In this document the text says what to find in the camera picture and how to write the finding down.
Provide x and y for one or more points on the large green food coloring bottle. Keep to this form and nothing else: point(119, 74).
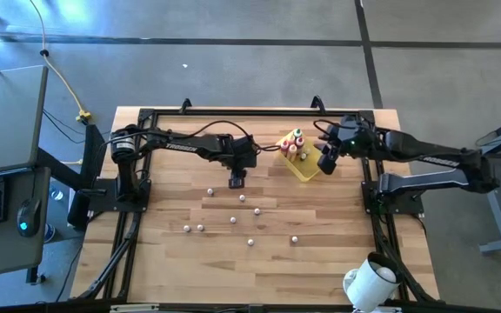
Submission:
point(297, 132)

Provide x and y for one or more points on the black aluminium table frame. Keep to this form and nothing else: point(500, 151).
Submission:
point(255, 112)

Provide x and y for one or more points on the yellow translucent plastic bin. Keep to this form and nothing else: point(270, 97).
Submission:
point(307, 169)

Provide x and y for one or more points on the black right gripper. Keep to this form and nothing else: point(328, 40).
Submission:
point(350, 137)

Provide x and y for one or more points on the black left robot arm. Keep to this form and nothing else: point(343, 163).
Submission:
point(181, 145)

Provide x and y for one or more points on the white mug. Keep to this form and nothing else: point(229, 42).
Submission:
point(370, 287)

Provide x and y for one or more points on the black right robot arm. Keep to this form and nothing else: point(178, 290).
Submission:
point(429, 154)

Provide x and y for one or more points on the grey metal table frame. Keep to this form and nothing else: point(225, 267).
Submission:
point(495, 208)

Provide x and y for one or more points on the large orange food coloring bottle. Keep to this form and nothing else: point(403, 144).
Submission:
point(284, 144)

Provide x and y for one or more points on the grey desk panel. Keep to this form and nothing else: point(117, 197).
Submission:
point(7, 117)

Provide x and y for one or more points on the large yellow food coloring bottle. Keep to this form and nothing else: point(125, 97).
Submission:
point(291, 138)
point(292, 151)

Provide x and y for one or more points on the black upright stand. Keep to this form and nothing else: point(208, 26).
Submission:
point(94, 145)

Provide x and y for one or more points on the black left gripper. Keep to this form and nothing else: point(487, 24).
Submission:
point(242, 154)

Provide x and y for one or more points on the black box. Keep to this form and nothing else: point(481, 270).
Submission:
point(78, 211)

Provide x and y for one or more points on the large red food coloring bottle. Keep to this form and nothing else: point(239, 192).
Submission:
point(299, 141)

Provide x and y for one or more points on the black computer mouse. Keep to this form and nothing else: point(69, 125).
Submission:
point(28, 215)

